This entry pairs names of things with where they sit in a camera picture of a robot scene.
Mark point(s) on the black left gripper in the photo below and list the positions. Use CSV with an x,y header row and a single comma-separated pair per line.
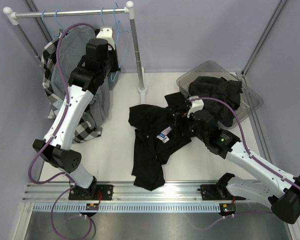
x,y
113,53

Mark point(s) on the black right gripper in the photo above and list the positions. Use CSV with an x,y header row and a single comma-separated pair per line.
x,y
179,119

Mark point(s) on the plain black shirt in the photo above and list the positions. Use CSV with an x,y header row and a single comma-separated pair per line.
x,y
155,140

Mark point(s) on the blue hanger of pinstriped shirt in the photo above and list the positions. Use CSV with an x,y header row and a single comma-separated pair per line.
x,y
117,24

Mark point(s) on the blue hanger of black shirt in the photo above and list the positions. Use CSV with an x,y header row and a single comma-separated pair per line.
x,y
102,16

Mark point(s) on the dark pinstriped shirt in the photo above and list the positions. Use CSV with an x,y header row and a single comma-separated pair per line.
x,y
228,91

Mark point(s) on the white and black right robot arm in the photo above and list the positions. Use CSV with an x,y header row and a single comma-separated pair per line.
x,y
276,189

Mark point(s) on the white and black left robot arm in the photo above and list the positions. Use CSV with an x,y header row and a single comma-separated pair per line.
x,y
83,84

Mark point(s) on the grey shirt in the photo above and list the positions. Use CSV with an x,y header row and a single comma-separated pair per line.
x,y
73,47

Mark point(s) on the blue hanger of grey shirt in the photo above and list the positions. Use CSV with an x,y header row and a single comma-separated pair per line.
x,y
61,27

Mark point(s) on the blue hanger of checked shirt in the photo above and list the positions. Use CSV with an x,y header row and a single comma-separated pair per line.
x,y
50,32

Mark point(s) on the black white checked shirt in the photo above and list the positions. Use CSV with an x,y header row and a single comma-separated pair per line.
x,y
85,131

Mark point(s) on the clear plastic bin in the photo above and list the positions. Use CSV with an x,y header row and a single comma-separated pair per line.
x,y
250,101

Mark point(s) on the metal clothes rack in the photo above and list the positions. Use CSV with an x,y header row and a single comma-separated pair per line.
x,y
95,61

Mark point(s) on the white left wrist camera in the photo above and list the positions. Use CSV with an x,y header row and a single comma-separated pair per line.
x,y
106,33

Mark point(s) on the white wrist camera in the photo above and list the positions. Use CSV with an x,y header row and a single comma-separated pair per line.
x,y
197,104
106,33

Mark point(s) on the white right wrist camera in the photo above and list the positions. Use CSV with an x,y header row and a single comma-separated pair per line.
x,y
197,104

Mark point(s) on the white slotted cable duct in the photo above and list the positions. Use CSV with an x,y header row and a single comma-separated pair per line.
x,y
72,207

